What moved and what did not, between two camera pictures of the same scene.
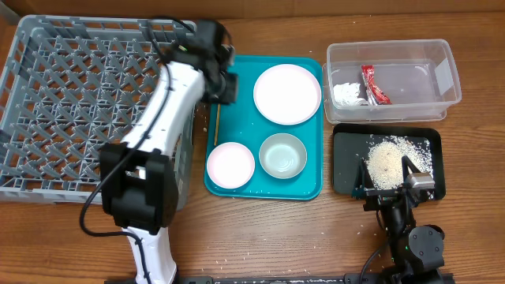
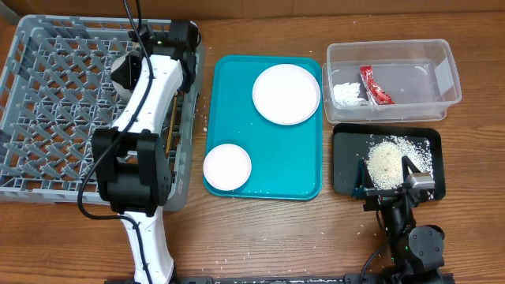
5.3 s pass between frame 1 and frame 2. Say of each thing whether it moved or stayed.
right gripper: stayed
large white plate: stayed
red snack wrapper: stayed
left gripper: moved
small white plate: stayed
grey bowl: moved
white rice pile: stayed
